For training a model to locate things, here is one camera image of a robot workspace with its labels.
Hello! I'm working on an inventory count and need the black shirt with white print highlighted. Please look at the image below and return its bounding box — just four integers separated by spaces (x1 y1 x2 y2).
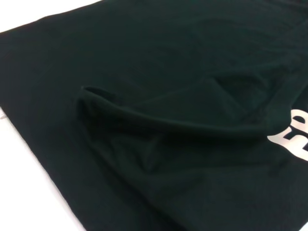
0 0 308 231

